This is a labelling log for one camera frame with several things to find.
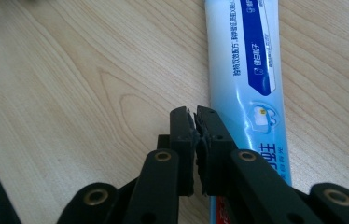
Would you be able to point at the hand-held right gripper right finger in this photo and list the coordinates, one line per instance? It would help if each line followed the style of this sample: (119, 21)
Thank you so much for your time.
(216, 140)

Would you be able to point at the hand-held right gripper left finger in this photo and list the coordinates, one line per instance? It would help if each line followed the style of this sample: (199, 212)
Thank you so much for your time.
(180, 140)

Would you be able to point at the blue and white toothpaste tube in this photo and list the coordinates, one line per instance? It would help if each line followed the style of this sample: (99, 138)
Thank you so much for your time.
(244, 77)

